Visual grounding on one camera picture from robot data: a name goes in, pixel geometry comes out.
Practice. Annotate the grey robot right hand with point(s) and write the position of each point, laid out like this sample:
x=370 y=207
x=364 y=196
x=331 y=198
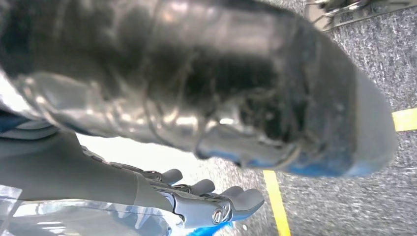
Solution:
x=163 y=65

